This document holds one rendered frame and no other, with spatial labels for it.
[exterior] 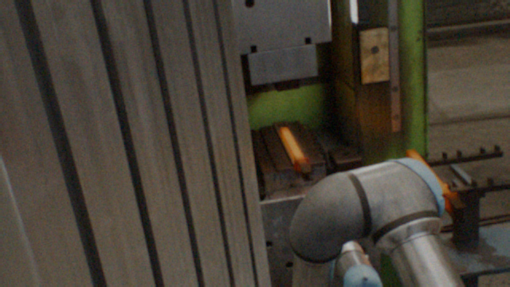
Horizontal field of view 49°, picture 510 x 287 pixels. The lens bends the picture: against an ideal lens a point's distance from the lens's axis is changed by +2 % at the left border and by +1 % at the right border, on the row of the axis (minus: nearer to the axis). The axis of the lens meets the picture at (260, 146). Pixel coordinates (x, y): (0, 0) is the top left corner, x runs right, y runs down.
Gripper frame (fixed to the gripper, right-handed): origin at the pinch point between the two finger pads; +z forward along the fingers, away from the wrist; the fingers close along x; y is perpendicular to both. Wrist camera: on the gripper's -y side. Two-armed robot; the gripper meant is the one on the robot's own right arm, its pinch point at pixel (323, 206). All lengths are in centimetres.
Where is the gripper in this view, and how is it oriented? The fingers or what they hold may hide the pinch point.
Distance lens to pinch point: 147.6
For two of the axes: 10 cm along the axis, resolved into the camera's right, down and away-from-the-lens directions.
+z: -1.3, -3.5, 9.3
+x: 9.8, -1.6, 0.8
